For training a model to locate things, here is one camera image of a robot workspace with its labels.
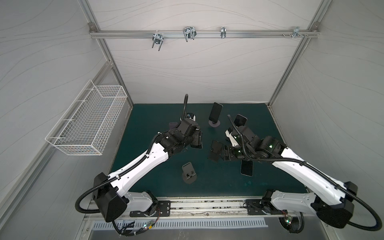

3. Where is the green table mat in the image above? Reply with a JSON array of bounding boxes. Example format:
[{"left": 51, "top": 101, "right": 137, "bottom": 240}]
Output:
[{"left": 112, "top": 104, "right": 306, "bottom": 197}]

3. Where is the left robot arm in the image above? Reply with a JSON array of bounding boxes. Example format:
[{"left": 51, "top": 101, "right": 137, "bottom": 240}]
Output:
[{"left": 93, "top": 128, "right": 202, "bottom": 223}]

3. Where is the white phone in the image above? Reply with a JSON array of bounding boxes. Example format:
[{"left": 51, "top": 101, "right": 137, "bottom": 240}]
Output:
[{"left": 190, "top": 130, "right": 203, "bottom": 149}]

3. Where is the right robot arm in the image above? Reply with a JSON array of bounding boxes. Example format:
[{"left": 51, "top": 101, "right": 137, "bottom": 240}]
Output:
[{"left": 210, "top": 134, "right": 358, "bottom": 233}]

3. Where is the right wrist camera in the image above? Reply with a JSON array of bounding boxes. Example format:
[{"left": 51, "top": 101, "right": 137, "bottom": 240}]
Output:
[{"left": 225, "top": 127, "right": 242, "bottom": 147}]

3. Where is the dark centre stand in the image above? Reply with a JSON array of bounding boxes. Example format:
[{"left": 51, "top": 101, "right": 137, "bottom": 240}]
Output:
[{"left": 208, "top": 140, "right": 223, "bottom": 162}]

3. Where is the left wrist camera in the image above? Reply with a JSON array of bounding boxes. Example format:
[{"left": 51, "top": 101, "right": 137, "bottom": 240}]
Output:
[{"left": 186, "top": 113, "right": 197, "bottom": 121}]

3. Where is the metal clamp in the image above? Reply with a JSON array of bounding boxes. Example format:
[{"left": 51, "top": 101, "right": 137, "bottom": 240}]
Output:
[
  {"left": 152, "top": 33, "right": 164, "bottom": 51},
  {"left": 221, "top": 27, "right": 227, "bottom": 39},
  {"left": 183, "top": 26, "right": 197, "bottom": 42},
  {"left": 282, "top": 27, "right": 309, "bottom": 39}
]

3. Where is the left metal clamp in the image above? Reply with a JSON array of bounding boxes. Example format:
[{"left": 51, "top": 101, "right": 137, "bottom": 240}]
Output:
[{"left": 152, "top": 33, "right": 164, "bottom": 51}]

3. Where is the round stand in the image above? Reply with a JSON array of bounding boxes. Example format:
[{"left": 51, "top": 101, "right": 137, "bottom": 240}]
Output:
[
  {"left": 169, "top": 122, "right": 179, "bottom": 130},
  {"left": 182, "top": 162, "right": 197, "bottom": 184},
  {"left": 209, "top": 120, "right": 221, "bottom": 128}
]

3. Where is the aluminium crossbar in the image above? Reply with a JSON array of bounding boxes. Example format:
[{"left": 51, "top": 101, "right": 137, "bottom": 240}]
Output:
[{"left": 90, "top": 29, "right": 320, "bottom": 39}]

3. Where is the back left round stand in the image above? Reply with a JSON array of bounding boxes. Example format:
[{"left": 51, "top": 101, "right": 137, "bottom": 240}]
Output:
[{"left": 169, "top": 122, "right": 179, "bottom": 130}]

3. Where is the left black cable conduit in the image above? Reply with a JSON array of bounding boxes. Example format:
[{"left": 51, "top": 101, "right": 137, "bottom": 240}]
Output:
[{"left": 74, "top": 93, "right": 190, "bottom": 214}]

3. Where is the black cable conduit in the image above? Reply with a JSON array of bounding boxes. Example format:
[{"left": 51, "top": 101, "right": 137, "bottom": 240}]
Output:
[
  {"left": 227, "top": 113, "right": 383, "bottom": 232},
  {"left": 74, "top": 93, "right": 190, "bottom": 214}
]

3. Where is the white wire basket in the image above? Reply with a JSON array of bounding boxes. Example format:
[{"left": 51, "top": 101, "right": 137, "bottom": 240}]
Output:
[{"left": 45, "top": 80, "right": 128, "bottom": 156}]

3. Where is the back centre phone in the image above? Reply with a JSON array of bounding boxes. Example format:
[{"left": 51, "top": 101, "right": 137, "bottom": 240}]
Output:
[{"left": 209, "top": 103, "right": 223, "bottom": 122}]

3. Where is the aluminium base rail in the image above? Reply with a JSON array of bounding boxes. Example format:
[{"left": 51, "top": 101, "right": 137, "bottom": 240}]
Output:
[{"left": 83, "top": 196, "right": 331, "bottom": 222}]

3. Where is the purple phone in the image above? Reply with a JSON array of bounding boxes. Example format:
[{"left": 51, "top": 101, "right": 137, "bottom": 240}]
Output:
[{"left": 234, "top": 114, "right": 248, "bottom": 127}]

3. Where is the white slotted cable duct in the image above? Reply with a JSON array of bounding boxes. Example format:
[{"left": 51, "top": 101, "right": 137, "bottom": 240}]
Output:
[{"left": 92, "top": 217, "right": 268, "bottom": 231}]

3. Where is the front left round stand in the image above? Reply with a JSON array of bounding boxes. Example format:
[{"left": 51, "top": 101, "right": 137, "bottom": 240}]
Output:
[{"left": 182, "top": 162, "right": 197, "bottom": 184}]

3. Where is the right black cable conduit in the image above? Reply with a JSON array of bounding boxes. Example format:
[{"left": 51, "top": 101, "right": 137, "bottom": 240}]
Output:
[{"left": 227, "top": 113, "right": 383, "bottom": 232}]

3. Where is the teal phone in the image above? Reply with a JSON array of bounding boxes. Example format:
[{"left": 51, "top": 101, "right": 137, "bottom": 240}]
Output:
[{"left": 241, "top": 160, "right": 254, "bottom": 177}]

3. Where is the back centre round stand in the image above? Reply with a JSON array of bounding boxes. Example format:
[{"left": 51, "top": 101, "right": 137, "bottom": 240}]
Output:
[{"left": 209, "top": 120, "right": 221, "bottom": 128}]

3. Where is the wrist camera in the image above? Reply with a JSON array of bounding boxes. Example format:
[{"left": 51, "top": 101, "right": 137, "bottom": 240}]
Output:
[
  {"left": 225, "top": 127, "right": 242, "bottom": 147},
  {"left": 186, "top": 113, "right": 197, "bottom": 121}
]

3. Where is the right metal clamp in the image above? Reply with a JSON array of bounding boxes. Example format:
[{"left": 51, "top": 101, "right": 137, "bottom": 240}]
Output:
[{"left": 282, "top": 27, "right": 309, "bottom": 39}]

